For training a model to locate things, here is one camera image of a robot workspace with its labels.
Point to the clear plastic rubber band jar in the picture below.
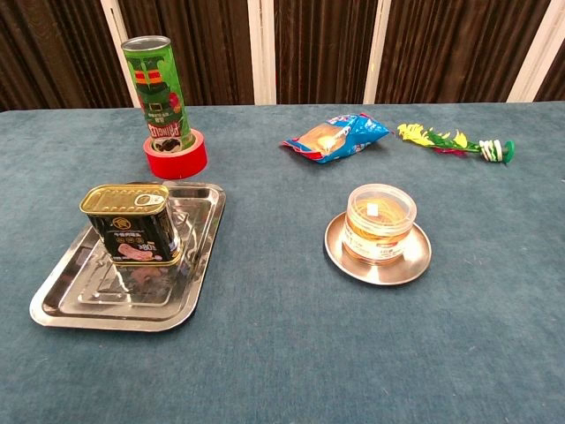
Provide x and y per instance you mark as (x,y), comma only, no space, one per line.
(379,229)

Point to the black luncheon meat tin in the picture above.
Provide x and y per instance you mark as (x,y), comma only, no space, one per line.
(137,229)

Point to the blue snack bag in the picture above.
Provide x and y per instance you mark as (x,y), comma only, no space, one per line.
(348,139)

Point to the red tape roll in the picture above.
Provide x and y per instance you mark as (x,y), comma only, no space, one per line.
(176,163)

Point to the round steel plate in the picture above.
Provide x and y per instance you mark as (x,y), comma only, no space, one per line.
(415,260)

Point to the teal felt table cover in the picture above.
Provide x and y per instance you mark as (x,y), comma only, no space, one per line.
(282,353)

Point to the yellow green feather shuttlecock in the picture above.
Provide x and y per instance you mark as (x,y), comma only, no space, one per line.
(441,141)

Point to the dark brown pleated curtain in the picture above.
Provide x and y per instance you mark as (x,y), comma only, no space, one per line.
(212,53)

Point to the rectangular steel tray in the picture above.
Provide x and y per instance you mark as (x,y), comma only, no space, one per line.
(132,305)

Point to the green Pringles chip can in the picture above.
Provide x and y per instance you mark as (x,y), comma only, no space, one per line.
(154,88)

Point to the white partition post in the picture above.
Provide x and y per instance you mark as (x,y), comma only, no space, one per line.
(118,44)
(377,53)
(536,53)
(262,53)

